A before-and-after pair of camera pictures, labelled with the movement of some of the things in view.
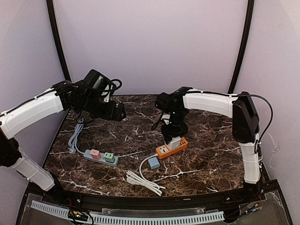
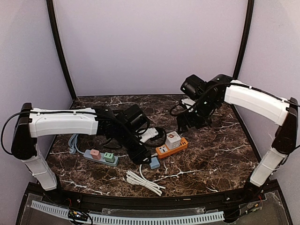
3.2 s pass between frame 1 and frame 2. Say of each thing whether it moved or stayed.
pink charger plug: stayed
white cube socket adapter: stayed
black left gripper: moved
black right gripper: moved
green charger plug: stayed
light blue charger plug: stayed
